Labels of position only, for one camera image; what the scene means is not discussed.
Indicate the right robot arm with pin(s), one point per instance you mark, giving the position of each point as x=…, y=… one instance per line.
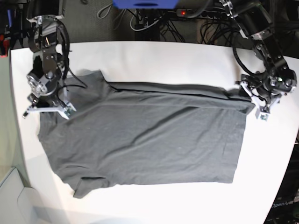
x=50, y=44

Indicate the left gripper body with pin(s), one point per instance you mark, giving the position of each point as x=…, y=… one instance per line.
x=264, y=100

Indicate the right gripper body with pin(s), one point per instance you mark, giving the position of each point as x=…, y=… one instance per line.
x=55, y=100

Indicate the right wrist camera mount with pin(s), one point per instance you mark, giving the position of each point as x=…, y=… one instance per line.
x=63, y=113

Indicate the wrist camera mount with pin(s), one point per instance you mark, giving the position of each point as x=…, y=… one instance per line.
x=63, y=113
x=260, y=82

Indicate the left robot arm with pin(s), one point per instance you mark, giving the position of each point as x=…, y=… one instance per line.
x=255, y=24

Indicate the grey t-shirt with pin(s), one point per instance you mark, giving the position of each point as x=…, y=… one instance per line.
x=145, y=134

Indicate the white bin corner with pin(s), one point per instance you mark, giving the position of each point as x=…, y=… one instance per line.
x=18, y=204

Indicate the red clamp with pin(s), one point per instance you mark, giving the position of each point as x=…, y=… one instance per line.
x=4, y=46

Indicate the blue box at top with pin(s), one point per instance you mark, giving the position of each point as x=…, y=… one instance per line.
x=145, y=4

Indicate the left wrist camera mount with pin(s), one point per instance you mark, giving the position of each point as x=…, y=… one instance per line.
x=260, y=82

